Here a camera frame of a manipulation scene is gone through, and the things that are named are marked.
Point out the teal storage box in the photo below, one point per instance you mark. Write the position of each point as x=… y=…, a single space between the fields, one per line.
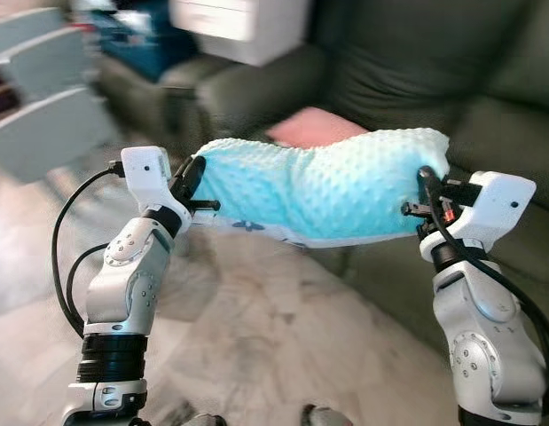
x=145 y=49

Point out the teal dotted minky pillow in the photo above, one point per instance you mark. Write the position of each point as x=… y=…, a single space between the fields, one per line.
x=318 y=191

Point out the grey right robot foot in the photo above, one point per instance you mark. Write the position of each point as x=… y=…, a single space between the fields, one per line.
x=327 y=417

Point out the green leather three-seat sofa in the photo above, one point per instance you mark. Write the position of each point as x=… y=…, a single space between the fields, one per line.
x=407 y=62

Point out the pink dotted minky pillow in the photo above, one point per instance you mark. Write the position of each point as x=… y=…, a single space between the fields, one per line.
x=314 y=129

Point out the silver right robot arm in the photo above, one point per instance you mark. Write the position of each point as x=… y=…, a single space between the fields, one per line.
x=487 y=355

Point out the grey left robot foot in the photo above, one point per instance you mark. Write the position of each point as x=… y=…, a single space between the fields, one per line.
x=203 y=421

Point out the white drawer unit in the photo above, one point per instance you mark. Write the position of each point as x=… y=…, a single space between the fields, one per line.
x=243 y=27

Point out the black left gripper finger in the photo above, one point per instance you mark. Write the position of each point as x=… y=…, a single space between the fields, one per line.
x=192 y=175

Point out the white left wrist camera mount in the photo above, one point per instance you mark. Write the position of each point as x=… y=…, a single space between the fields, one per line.
x=150 y=177

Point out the grey robot foot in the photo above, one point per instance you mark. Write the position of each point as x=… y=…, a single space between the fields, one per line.
x=327 y=417
x=203 y=421

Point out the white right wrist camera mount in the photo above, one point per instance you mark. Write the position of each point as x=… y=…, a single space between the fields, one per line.
x=496 y=209

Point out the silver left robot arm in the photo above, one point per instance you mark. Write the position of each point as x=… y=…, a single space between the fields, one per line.
x=123 y=284

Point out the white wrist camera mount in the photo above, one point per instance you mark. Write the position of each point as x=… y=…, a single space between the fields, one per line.
x=496 y=209
x=150 y=177

